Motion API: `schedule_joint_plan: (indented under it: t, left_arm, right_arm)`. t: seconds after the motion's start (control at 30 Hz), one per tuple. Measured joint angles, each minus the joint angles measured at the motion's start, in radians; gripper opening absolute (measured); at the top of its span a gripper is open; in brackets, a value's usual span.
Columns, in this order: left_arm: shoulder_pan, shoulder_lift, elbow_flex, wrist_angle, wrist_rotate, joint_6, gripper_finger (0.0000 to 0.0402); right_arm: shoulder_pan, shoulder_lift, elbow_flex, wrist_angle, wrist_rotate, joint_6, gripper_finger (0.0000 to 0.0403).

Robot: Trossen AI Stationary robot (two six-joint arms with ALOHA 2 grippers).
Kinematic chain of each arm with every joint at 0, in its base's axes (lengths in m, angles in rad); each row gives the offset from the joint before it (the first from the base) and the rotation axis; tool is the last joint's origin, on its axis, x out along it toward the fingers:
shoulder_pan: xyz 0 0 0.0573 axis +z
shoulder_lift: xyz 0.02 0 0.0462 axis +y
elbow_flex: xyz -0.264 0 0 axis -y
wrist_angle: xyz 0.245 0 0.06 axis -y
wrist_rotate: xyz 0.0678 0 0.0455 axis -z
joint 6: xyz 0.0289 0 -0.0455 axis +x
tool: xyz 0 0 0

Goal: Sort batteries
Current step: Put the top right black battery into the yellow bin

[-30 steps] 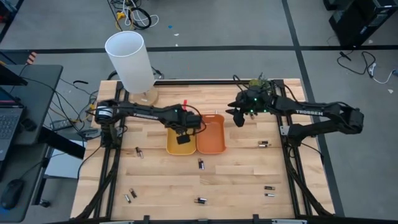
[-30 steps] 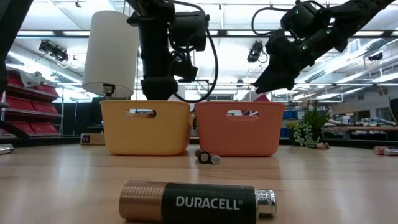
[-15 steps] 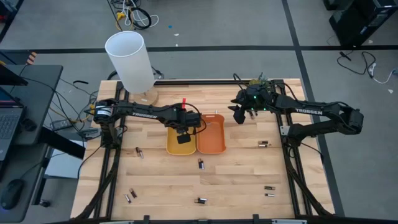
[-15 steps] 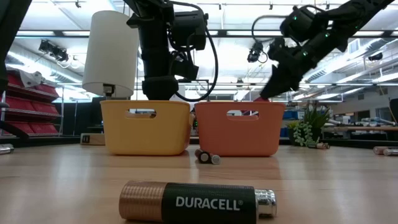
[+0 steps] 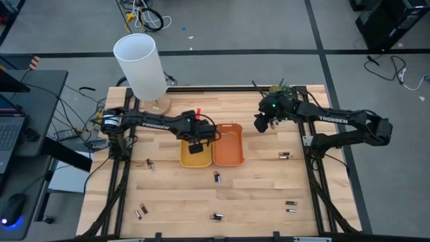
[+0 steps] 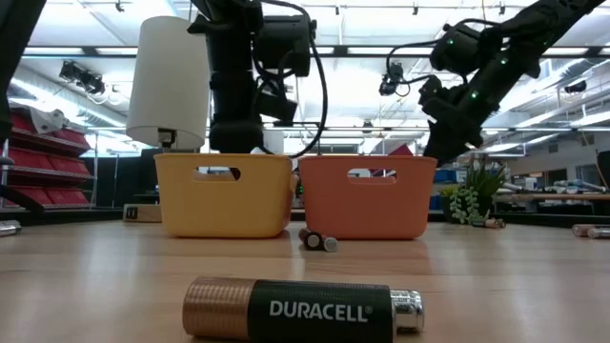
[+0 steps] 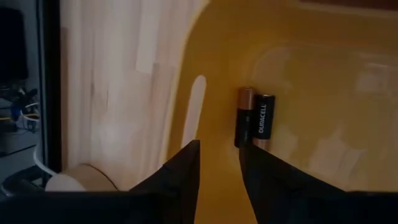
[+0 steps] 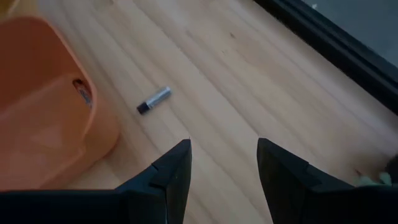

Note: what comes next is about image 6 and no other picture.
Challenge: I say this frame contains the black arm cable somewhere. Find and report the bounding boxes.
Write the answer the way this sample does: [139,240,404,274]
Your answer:
[384,18,499,87]
[252,0,330,159]

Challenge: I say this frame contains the white shade wooden lamp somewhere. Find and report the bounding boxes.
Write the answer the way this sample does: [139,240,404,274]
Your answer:
[122,15,212,224]

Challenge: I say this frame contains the white teal rolls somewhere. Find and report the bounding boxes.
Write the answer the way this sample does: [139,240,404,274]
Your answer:
[552,179,607,194]

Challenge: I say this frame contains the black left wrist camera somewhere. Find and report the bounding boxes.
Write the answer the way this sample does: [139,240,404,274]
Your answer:
[259,91,300,126]

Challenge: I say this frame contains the white object on shelf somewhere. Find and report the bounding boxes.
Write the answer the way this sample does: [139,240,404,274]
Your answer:
[30,108,67,135]

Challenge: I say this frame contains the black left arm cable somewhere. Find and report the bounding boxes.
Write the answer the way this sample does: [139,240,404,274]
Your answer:
[252,0,330,159]

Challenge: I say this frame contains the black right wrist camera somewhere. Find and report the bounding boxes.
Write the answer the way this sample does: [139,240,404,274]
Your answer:
[417,74,445,105]

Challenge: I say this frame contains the small potted succulent plant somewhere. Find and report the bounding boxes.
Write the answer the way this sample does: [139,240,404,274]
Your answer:
[437,164,509,225]

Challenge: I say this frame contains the metal shelf with red bins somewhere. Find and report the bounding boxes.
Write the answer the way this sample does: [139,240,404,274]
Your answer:
[0,105,94,211]

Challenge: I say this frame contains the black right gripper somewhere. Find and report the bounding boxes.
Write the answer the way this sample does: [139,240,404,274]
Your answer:
[421,97,485,167]

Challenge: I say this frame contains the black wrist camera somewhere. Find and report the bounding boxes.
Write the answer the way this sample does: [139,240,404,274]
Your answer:
[417,74,445,105]
[259,91,300,126]

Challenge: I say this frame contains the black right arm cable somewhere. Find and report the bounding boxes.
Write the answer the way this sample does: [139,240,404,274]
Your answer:
[384,18,499,87]

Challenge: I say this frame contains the blue storage bin shelving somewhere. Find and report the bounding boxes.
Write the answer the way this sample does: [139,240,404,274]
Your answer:
[431,169,459,185]

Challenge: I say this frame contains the white cylinder container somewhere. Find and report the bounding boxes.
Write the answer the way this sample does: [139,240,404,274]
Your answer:
[264,131,286,155]

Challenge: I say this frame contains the orange plastic bin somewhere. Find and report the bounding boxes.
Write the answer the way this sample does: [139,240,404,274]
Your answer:
[297,154,438,241]

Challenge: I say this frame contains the black ceiling camera with cable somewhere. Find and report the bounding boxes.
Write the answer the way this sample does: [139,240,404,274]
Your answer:
[378,61,412,99]

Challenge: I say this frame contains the long wooden workbench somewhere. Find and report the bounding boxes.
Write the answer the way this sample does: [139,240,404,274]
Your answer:
[493,192,610,202]

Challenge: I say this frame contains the yellow plastic bin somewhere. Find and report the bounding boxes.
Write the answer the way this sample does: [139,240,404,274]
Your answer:
[153,152,295,239]

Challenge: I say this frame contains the black ceiling spotlights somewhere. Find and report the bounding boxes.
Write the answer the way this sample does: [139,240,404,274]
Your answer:
[59,60,107,96]

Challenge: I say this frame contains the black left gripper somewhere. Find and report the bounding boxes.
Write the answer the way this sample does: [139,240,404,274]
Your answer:
[208,118,267,182]

